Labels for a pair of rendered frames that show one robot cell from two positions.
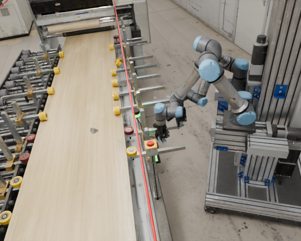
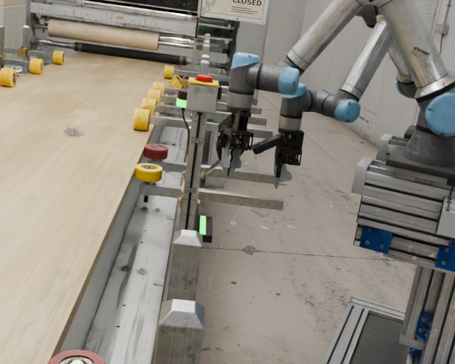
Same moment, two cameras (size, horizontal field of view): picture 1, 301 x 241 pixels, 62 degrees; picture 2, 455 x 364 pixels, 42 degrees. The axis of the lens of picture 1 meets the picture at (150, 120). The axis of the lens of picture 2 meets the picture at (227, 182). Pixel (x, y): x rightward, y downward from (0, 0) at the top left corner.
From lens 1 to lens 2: 0.91 m
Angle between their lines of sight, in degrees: 22
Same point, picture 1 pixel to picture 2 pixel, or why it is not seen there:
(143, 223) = (120, 330)
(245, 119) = (445, 113)
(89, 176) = (24, 172)
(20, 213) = not seen: outside the picture
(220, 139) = (374, 206)
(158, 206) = not seen: hidden behind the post
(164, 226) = not seen: hidden behind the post
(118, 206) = (71, 219)
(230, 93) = (418, 35)
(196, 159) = (301, 347)
